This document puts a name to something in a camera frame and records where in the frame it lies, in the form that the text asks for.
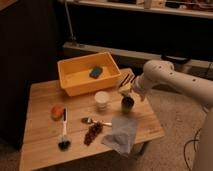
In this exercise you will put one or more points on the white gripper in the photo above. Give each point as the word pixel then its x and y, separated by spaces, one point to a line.
pixel 136 86

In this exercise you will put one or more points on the dark metal cup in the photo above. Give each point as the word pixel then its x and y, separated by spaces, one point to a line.
pixel 127 104

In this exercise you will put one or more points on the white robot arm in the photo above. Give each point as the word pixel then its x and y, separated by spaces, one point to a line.
pixel 162 72

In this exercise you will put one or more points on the brown striped block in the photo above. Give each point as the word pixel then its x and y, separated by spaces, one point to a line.
pixel 127 79

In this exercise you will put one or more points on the white cup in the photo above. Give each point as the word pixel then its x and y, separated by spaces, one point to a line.
pixel 101 100

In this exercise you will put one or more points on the teal sponge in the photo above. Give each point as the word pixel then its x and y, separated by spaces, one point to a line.
pixel 96 72

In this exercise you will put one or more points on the grey cloth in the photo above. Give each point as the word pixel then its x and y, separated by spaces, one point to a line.
pixel 122 136

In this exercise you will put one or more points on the metal spoon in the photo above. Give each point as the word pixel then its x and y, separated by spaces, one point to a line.
pixel 88 120

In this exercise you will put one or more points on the bunch of dark grapes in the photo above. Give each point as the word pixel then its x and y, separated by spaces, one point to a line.
pixel 92 133

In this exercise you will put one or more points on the yellow plastic bin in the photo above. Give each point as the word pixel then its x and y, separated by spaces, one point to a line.
pixel 74 73

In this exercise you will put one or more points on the orange fruit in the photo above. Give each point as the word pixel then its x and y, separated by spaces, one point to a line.
pixel 57 112

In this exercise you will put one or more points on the wooden table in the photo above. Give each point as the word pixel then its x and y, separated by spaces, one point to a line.
pixel 42 133

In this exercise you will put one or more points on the metal stand pole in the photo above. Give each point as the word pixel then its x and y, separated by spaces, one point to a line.
pixel 72 36

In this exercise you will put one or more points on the black handle on shelf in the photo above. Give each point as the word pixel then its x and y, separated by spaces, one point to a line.
pixel 175 59

